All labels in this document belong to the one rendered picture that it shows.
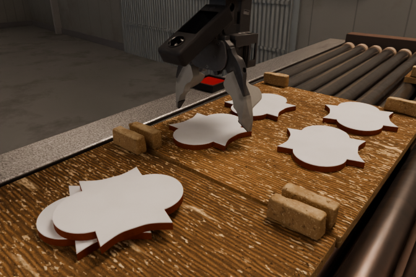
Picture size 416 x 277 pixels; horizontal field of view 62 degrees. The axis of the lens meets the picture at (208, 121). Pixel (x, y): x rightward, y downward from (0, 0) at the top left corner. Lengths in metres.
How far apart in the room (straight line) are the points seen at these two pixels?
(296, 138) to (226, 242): 0.24
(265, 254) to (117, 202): 0.16
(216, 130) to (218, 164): 0.09
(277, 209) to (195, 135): 0.21
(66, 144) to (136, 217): 0.29
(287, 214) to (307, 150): 0.16
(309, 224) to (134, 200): 0.18
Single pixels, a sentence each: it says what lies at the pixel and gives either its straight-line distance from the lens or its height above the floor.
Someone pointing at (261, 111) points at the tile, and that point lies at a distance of 0.63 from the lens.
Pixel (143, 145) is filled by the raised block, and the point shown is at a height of 0.95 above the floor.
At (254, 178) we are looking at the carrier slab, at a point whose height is 0.94.
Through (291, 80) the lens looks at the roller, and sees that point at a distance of 0.93.
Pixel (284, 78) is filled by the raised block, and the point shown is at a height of 0.96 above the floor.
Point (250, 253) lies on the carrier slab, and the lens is 0.35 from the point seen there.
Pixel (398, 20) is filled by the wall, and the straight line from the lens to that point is 3.10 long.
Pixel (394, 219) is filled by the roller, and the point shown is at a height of 0.92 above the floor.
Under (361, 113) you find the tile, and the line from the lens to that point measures 0.67.
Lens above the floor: 1.18
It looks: 23 degrees down
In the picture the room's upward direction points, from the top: straight up
